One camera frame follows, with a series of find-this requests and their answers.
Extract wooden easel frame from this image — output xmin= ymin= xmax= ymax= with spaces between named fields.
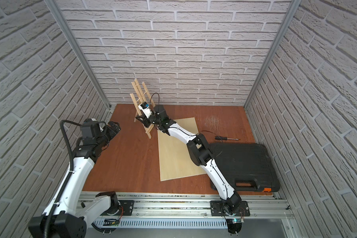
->
xmin=130 ymin=79 xmax=155 ymax=139

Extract light plywood board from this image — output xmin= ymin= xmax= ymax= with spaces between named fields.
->
xmin=158 ymin=131 xmax=205 ymax=181

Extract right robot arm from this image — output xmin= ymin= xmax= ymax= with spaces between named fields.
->
xmin=135 ymin=102 xmax=242 ymax=216

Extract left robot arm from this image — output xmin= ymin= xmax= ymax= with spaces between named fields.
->
xmin=28 ymin=119 xmax=121 ymax=238

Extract black plastic tool case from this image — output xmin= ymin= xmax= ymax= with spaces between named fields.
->
xmin=210 ymin=142 xmax=281 ymax=192

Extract left corner aluminium profile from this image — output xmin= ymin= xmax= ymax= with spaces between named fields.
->
xmin=45 ymin=0 xmax=112 ymax=110

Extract corner aluminium profile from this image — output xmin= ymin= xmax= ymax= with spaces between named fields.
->
xmin=45 ymin=0 xmax=112 ymax=110
xmin=244 ymin=0 xmax=301 ymax=109

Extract right corner aluminium profile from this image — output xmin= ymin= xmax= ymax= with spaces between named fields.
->
xmin=244 ymin=0 xmax=301 ymax=109

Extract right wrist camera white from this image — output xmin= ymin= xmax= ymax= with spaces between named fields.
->
xmin=138 ymin=102 xmax=153 ymax=118

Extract black handled screwdriver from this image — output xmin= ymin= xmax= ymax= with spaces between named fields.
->
xmin=215 ymin=135 xmax=239 ymax=141

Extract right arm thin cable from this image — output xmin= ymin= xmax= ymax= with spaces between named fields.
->
xmin=147 ymin=92 xmax=224 ymax=143

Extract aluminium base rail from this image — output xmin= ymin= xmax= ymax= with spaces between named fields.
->
xmin=94 ymin=192 xmax=294 ymax=230

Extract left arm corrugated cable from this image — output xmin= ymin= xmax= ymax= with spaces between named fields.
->
xmin=41 ymin=119 xmax=84 ymax=238

